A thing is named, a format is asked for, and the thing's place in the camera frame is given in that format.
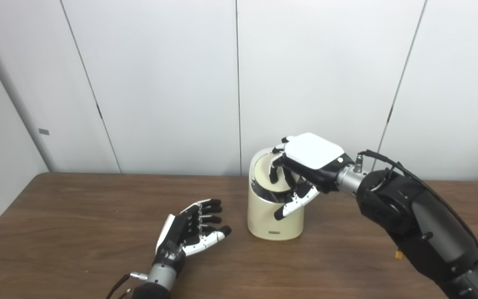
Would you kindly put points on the small grey wall label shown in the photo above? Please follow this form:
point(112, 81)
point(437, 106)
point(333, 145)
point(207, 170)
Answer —
point(44, 131)

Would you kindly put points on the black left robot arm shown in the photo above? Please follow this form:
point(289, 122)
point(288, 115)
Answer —
point(160, 278)

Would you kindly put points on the round cream bin lid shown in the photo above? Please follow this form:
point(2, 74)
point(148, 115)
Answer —
point(262, 178)

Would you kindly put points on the small yellow tag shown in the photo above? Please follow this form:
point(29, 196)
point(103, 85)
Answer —
point(399, 253)

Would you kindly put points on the cream-colored bin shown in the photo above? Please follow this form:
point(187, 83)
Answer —
point(272, 224)

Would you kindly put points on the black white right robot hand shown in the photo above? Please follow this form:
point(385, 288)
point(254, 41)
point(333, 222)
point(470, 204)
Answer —
point(313, 151)

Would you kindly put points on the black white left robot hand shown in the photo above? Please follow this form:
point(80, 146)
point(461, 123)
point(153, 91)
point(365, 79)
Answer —
point(176, 232)

